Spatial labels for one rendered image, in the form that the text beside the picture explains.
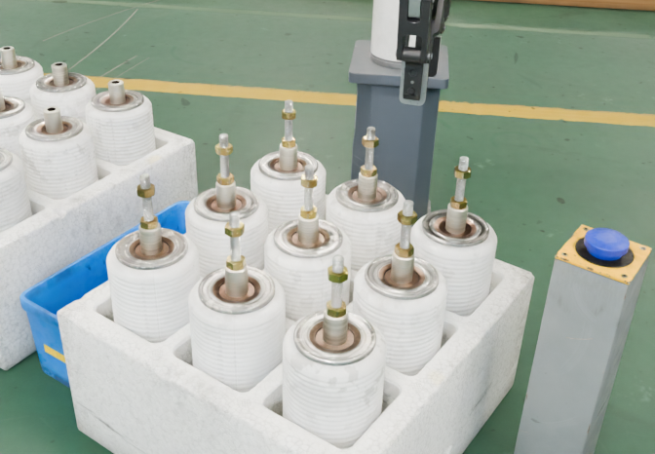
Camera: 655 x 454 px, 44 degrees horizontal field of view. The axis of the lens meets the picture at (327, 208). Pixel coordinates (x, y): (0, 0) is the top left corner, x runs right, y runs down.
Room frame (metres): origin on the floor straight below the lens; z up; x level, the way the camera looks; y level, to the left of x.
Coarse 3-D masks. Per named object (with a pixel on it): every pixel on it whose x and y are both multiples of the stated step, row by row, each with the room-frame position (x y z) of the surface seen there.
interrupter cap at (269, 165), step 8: (272, 152) 0.93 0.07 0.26; (264, 160) 0.91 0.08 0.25; (272, 160) 0.91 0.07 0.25; (304, 160) 0.91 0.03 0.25; (312, 160) 0.91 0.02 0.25; (264, 168) 0.89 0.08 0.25; (272, 168) 0.89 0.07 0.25; (280, 168) 0.90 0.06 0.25; (296, 168) 0.90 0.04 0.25; (304, 168) 0.89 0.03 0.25; (272, 176) 0.87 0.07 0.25; (280, 176) 0.86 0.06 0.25; (288, 176) 0.87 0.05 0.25; (296, 176) 0.87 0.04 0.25
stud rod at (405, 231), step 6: (408, 204) 0.66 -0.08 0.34; (408, 210) 0.66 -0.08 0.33; (402, 228) 0.67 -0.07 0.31; (408, 228) 0.66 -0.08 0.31; (402, 234) 0.67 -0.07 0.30; (408, 234) 0.66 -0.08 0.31; (402, 240) 0.66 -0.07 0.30; (408, 240) 0.67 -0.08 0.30; (402, 246) 0.67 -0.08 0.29; (408, 246) 0.67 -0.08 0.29
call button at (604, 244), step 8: (592, 232) 0.64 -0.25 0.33; (600, 232) 0.64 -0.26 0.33; (608, 232) 0.64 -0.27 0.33; (616, 232) 0.64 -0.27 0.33; (584, 240) 0.64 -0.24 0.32; (592, 240) 0.63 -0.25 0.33; (600, 240) 0.63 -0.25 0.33; (608, 240) 0.63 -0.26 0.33; (616, 240) 0.63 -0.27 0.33; (624, 240) 0.63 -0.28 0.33; (592, 248) 0.62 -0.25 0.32; (600, 248) 0.62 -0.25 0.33; (608, 248) 0.61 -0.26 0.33; (616, 248) 0.61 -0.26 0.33; (624, 248) 0.62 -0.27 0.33; (600, 256) 0.62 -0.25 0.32; (608, 256) 0.61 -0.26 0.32; (616, 256) 0.61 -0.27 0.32
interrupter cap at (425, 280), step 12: (372, 264) 0.68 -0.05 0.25; (384, 264) 0.69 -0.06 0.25; (420, 264) 0.69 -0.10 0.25; (372, 276) 0.67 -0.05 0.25; (384, 276) 0.67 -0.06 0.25; (420, 276) 0.67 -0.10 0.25; (432, 276) 0.67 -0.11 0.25; (372, 288) 0.65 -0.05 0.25; (384, 288) 0.64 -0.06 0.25; (396, 288) 0.64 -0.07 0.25; (408, 288) 0.65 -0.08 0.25; (420, 288) 0.65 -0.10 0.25; (432, 288) 0.65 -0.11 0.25
